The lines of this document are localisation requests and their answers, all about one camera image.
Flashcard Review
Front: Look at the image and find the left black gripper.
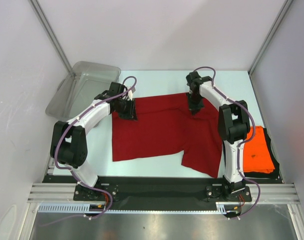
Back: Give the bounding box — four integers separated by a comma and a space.
114, 97, 138, 121

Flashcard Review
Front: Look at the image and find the red t shirt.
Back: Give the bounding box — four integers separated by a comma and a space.
112, 93, 222, 178

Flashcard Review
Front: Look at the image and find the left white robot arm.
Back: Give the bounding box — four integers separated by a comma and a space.
50, 82, 137, 200

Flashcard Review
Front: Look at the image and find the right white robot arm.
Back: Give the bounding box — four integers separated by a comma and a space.
186, 71, 252, 201

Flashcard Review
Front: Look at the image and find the clear plastic bin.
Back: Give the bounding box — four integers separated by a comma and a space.
45, 61, 121, 122

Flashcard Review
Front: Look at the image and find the orange folded t shirt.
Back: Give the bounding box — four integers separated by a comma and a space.
243, 126, 275, 174

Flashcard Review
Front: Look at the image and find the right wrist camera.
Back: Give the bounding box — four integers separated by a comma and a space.
186, 71, 201, 87

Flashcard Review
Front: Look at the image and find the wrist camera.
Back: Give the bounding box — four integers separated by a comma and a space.
186, 71, 201, 87
108, 82, 135, 102

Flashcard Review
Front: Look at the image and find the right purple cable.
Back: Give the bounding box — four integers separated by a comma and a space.
193, 66, 261, 221

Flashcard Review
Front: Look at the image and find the purple cable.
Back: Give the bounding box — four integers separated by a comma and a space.
39, 76, 138, 226
193, 66, 261, 221

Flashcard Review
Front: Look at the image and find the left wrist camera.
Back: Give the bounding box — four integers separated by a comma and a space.
108, 82, 135, 102

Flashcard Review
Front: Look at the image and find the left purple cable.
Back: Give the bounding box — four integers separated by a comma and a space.
39, 76, 138, 226

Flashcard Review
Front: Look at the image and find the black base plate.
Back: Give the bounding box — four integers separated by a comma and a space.
42, 175, 283, 212

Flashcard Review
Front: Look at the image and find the white cable duct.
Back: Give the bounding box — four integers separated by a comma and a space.
38, 203, 240, 215

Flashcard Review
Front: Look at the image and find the aluminium frame rail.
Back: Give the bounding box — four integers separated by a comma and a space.
27, 183, 300, 205

